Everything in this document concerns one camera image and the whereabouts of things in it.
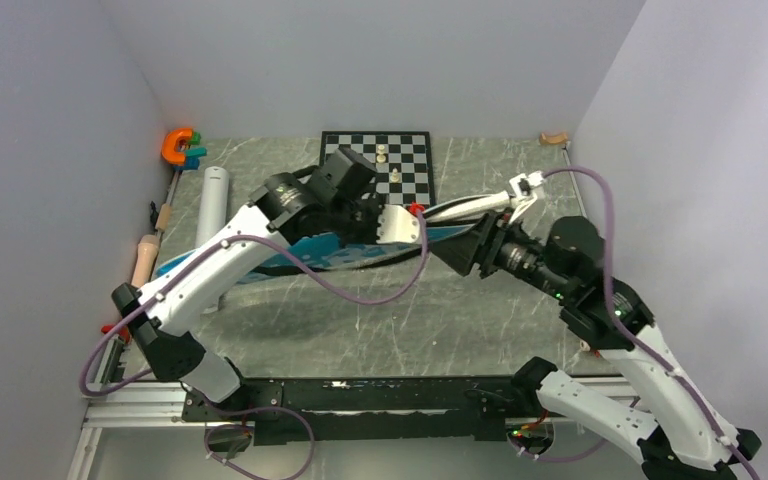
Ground black white chessboard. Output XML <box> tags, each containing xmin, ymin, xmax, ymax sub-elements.
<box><xmin>320</xmin><ymin>130</ymin><xmax>437</xmax><ymax>208</ymax></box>

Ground purple cable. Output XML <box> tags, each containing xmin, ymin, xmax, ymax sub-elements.
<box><xmin>539</xmin><ymin>166</ymin><xmax>760</xmax><ymax>480</ymax></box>
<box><xmin>79</xmin><ymin>205</ymin><xmax>432</xmax><ymax>480</ymax></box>

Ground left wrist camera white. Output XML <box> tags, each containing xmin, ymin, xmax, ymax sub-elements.
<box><xmin>376</xmin><ymin>205</ymin><xmax>421</xmax><ymax>244</ymax></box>

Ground small wooden arch block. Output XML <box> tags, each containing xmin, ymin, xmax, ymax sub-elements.
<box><xmin>538</xmin><ymin>132</ymin><xmax>569</xmax><ymax>146</ymax></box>

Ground teal green toy blocks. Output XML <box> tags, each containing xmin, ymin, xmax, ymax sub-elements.
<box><xmin>181</xmin><ymin>130</ymin><xmax>207</xmax><ymax>171</ymax></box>

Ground white shuttlecock tube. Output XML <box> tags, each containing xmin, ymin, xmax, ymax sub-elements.
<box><xmin>195</xmin><ymin>166</ymin><xmax>230</xmax><ymax>248</ymax></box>

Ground aluminium frame rail left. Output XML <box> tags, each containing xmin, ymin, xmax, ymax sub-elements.
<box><xmin>65</xmin><ymin>334</ymin><xmax>190</xmax><ymax>480</ymax></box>

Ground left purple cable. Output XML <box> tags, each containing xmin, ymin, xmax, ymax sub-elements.
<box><xmin>79</xmin><ymin>205</ymin><xmax>432</xmax><ymax>480</ymax></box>

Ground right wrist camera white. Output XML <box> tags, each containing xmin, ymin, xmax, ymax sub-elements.
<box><xmin>506</xmin><ymin>171</ymin><xmax>545</xmax><ymax>224</ymax></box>

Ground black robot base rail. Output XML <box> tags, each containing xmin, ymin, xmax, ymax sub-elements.
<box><xmin>181</xmin><ymin>374</ymin><xmax>614</xmax><ymax>446</ymax></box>

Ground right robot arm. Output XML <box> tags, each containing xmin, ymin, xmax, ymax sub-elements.
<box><xmin>431</xmin><ymin>213</ymin><xmax>761</xmax><ymax>479</ymax></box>

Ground orange C-shaped toy block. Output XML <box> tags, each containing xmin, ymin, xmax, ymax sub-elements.
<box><xmin>161</xmin><ymin>127</ymin><xmax>195</xmax><ymax>166</ymax></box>

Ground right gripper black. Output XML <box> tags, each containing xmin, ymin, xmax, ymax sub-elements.
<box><xmin>427</xmin><ymin>205</ymin><xmax>574</xmax><ymax>301</ymax></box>

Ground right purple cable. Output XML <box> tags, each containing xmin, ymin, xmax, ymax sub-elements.
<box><xmin>539</xmin><ymin>166</ymin><xmax>760</xmax><ymax>480</ymax></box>

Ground beige cylinder handle tool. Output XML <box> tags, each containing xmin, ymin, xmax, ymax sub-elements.
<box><xmin>131</xmin><ymin>203</ymin><xmax>171</xmax><ymax>288</ymax></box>

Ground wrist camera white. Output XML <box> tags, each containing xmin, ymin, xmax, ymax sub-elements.
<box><xmin>376</xmin><ymin>205</ymin><xmax>421</xmax><ymax>244</ymax></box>
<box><xmin>506</xmin><ymin>171</ymin><xmax>545</xmax><ymax>224</ymax></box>

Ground blue racket bag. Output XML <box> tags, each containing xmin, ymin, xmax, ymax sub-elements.
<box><xmin>155</xmin><ymin>195</ymin><xmax>511</xmax><ymax>286</ymax></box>

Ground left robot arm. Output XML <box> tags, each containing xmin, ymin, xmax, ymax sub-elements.
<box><xmin>112</xmin><ymin>147</ymin><xmax>384</xmax><ymax>420</ymax></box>

